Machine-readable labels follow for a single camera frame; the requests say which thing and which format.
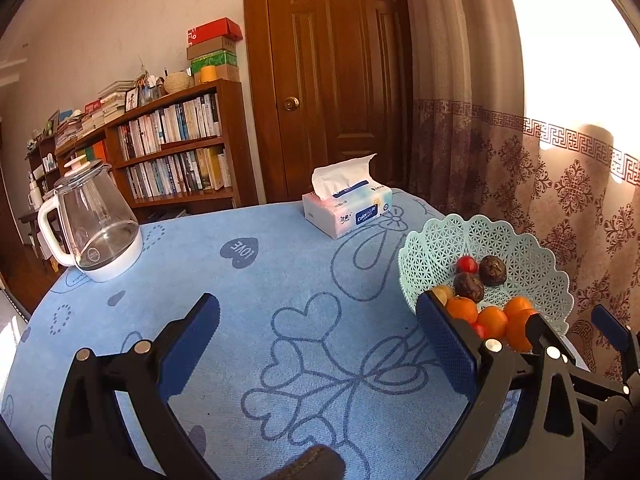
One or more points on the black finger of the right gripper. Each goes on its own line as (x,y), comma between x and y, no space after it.
(622,338)

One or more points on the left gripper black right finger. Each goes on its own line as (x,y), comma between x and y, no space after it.
(545,439)

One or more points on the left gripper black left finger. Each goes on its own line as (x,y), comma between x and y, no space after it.
(91,440)

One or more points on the small orange mandarin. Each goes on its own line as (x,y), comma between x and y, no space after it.
(516,305)

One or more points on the dark brown round fruit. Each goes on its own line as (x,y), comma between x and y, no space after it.
(492,271)
(469,285)

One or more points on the large orange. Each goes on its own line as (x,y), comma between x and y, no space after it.
(516,331)

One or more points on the small red tomato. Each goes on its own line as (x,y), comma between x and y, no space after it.
(480,330)

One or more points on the small tan round fruit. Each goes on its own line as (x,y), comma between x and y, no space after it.
(443,293)

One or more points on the light blue lattice fruit basket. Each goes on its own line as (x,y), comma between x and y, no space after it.
(429,258)

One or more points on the blue patterned tablecloth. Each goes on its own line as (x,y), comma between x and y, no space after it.
(316,342)

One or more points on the patterned brown curtain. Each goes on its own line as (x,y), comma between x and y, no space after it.
(527,111)

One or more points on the white tissue pack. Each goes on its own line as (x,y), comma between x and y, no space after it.
(344,197)

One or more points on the wooden bookshelf with books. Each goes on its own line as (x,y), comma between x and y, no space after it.
(186,151)

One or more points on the brown wooden door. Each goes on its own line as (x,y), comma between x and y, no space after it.
(330,80)

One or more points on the stack of coloured boxes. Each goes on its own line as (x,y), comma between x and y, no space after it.
(211,50)

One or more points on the glass kettle white handle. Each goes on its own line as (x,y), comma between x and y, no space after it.
(88,224)

